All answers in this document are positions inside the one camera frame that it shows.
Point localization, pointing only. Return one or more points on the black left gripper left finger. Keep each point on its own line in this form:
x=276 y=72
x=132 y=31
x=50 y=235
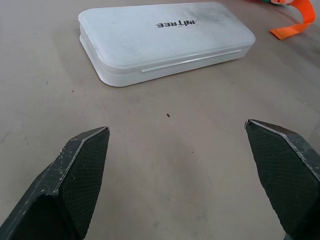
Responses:
x=75 y=180

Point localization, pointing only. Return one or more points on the white plastic case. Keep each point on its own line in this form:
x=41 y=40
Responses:
x=160 y=40

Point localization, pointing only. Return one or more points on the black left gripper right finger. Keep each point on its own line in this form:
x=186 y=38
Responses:
x=282 y=175

